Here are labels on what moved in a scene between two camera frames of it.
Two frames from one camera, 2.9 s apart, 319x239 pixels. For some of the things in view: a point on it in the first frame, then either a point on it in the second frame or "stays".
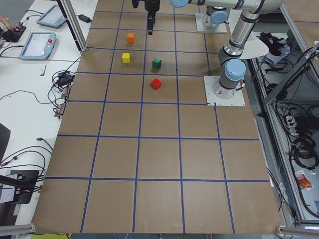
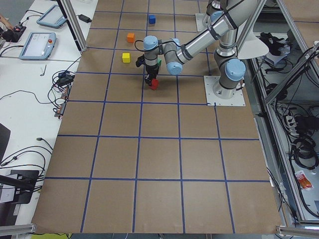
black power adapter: (84, 18) stays
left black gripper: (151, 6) to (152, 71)
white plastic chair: (253, 48) stays
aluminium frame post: (72, 19) stays
